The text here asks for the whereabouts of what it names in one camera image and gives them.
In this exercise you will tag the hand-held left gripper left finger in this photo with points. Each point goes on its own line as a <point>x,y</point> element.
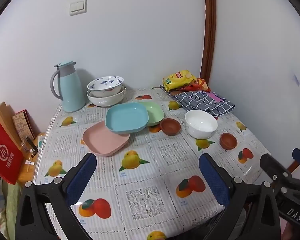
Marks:
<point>81,177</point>

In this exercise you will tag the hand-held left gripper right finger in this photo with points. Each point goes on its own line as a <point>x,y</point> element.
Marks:
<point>212,177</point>

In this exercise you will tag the small brown bowl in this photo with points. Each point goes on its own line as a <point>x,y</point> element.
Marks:
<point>228,141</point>
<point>170,127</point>

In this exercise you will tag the pink square plate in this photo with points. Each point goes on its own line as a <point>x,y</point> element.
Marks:
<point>102,142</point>

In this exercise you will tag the small white bowl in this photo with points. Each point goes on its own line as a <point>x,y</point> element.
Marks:
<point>201,125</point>

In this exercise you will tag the blue square plate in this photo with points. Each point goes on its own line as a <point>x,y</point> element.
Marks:
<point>126,117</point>

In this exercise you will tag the green square plate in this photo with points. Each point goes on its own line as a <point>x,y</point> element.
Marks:
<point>155,113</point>

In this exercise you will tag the wooden side table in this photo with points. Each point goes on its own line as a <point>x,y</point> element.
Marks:
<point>25,173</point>

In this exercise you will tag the small black tool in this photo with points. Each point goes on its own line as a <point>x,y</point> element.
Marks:
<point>32,146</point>

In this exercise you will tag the fruit print tablecloth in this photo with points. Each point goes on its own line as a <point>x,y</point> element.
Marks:
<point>140,167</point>

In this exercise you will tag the grey checked cloth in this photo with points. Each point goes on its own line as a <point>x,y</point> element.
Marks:
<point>202,103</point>

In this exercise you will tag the light green bedding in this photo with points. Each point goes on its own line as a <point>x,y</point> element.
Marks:
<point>10,205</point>

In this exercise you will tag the red paper bag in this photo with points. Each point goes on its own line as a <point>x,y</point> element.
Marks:
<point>5,155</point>

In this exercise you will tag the tan patterned box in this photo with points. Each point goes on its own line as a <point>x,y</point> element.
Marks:
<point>21,125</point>

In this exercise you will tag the large white scroll-pattern bowl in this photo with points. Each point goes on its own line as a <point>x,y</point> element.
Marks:
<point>107,101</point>

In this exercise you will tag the light blue thermos jug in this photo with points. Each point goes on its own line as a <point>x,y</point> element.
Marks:
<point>71,90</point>

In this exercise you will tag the red chips bag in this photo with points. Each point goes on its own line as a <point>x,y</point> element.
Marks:
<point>197,85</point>

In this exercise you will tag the blue crane pattern bowl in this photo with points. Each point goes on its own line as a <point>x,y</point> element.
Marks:
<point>105,82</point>

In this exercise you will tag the brown paper bag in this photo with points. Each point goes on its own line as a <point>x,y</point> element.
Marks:
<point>4,115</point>

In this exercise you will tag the yellow chips bag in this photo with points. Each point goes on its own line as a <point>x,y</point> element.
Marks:
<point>177,80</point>

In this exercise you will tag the brown wooden door frame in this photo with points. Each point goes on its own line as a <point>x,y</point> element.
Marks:
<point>208,30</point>

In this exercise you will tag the white light switch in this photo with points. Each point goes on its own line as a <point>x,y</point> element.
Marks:
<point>78,7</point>

